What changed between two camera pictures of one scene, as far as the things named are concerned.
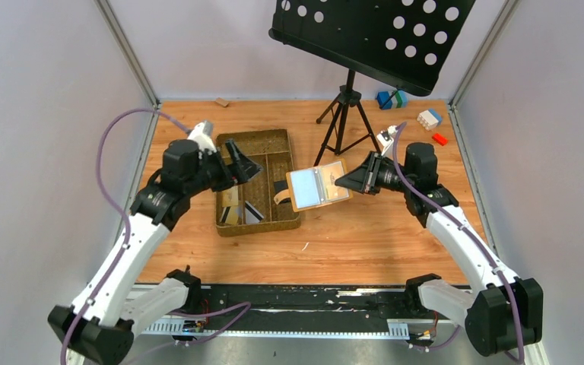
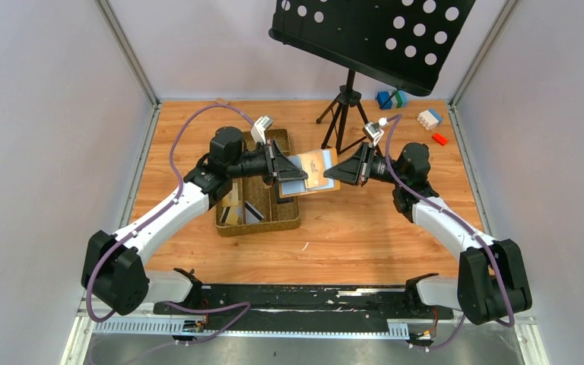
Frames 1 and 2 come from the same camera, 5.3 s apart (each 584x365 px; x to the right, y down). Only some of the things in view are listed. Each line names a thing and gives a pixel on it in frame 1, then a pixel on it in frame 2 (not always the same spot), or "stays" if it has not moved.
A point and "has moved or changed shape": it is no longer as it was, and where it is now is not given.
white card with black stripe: [224, 214] stays
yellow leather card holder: [315, 185] has moved or changed shape
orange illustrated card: [333, 172] -> [313, 165]
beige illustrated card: [230, 197] stays
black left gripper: [230, 164] -> [273, 160]
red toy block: [439, 139] stays
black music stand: [403, 43] stays
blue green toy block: [398, 100] stays
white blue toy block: [430, 119] stays
